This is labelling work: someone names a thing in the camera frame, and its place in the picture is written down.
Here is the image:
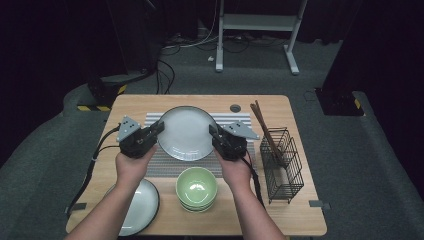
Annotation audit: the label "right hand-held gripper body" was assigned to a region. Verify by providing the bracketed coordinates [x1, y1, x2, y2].
[212, 121, 260, 162]

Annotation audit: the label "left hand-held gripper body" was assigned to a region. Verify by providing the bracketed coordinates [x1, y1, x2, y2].
[115, 115, 158, 159]

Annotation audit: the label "white plate dark rim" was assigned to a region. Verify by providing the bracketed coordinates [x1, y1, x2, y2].
[156, 105, 219, 162]
[104, 178, 161, 237]

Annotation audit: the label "brown wooden chopstick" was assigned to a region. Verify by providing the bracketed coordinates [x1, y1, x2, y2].
[249, 103, 287, 167]
[254, 99, 288, 167]

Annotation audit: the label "black wire cutlery basket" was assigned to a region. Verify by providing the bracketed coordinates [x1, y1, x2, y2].
[259, 126, 305, 204]

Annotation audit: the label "person's left hand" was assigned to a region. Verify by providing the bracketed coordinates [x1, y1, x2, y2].
[115, 146, 158, 191]

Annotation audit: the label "person's right hand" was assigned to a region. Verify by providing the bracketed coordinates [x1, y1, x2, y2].
[213, 149, 254, 194]

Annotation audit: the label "grey striped placemat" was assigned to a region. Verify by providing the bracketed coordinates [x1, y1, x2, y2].
[133, 112, 258, 178]

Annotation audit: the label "black stand base yellow stripes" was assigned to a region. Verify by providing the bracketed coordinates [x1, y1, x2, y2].
[314, 87, 365, 117]
[76, 71, 128, 113]

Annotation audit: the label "grey tape strip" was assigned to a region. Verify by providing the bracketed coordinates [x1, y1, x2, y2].
[64, 202, 88, 214]
[308, 199, 332, 212]

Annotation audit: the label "black equipment column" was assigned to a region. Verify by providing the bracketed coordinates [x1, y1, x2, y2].
[106, 0, 163, 76]

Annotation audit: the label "dark curtain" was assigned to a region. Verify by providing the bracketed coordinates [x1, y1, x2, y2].
[328, 0, 424, 201]
[0, 0, 111, 158]

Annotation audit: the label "right hand-held gripper black cable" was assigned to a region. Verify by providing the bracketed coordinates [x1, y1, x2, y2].
[241, 151, 267, 209]

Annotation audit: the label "hand-held gripper black cable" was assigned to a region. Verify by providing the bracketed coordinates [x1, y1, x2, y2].
[241, 151, 267, 209]
[65, 124, 122, 216]

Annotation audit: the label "left hand-held gripper black cable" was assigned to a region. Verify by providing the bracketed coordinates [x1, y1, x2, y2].
[65, 124, 122, 216]

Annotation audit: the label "black looped floor cable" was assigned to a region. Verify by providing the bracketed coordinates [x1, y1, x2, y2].
[155, 59, 176, 95]

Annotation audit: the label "black floor cable bundle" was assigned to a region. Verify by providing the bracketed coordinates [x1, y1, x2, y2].
[222, 33, 288, 55]

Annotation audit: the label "white floor cable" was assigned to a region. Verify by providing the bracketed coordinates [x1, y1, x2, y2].
[162, 0, 221, 51]

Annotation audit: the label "white metal stand frame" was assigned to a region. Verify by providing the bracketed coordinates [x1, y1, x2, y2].
[215, 0, 308, 76]

